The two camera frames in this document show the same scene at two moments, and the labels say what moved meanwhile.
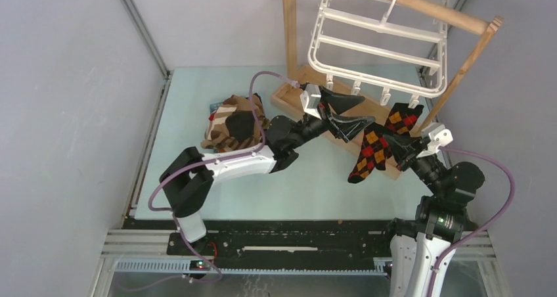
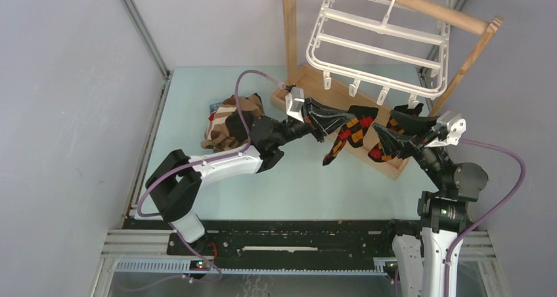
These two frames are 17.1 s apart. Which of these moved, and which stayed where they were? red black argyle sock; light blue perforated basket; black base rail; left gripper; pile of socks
Moved: left gripper
Stayed: pile of socks; black base rail; light blue perforated basket; red black argyle sock
